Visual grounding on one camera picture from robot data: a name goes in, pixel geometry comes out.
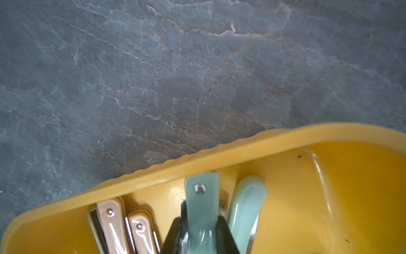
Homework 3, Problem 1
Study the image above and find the light green fruit knife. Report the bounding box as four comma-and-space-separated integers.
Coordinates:
185, 171, 220, 254

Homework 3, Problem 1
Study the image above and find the yellow storage box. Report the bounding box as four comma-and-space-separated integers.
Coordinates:
1, 123, 406, 254

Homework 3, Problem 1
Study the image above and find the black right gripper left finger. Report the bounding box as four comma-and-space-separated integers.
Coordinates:
160, 217, 181, 254

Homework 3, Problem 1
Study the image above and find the mint knife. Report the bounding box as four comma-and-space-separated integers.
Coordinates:
228, 175, 267, 254

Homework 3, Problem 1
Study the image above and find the pink fruit knife in box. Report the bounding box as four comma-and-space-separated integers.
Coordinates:
96, 197, 133, 254

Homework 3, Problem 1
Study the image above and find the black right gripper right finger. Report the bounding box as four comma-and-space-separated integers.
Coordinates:
217, 215, 240, 254

